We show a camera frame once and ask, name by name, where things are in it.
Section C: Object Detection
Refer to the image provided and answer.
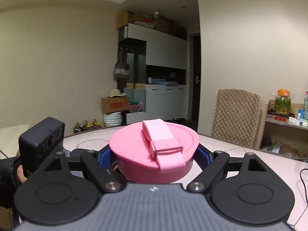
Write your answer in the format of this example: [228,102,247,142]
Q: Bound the wooden side shelf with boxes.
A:
[259,100,308,160]

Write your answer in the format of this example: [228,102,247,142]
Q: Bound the person's left hand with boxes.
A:
[16,165,28,184]

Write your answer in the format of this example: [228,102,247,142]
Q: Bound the orange lid pickle jar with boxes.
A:
[274,89,292,115]

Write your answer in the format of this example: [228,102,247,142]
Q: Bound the flat white box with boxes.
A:
[288,117,308,127]

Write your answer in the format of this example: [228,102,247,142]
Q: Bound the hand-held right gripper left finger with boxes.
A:
[47,148,126,193]

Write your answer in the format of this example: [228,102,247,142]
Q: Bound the straw hat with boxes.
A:
[107,90,127,98]

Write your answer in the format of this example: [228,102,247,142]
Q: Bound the white and black cabinet unit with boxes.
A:
[117,23,188,126]

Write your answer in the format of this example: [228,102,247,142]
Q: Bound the pink lidded container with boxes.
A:
[109,118,200,184]

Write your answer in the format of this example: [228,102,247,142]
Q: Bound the black charger cable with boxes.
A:
[298,168,308,206]

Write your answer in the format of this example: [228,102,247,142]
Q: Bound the person's left forearm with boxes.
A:
[0,156,23,208]

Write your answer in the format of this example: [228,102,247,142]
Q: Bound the cardboard box atop cabinet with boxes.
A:
[116,11,136,29]

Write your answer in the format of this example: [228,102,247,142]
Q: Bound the dark door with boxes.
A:
[188,32,201,124]

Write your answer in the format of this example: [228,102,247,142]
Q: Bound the beige quilted chair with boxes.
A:
[210,89,263,149]

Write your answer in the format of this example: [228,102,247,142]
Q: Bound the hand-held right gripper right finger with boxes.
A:
[186,147,265,193]

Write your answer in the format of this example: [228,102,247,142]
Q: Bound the brown cardboard box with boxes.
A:
[101,96,130,114]

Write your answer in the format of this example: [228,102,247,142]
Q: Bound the grey hanging bag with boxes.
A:
[114,48,131,80]

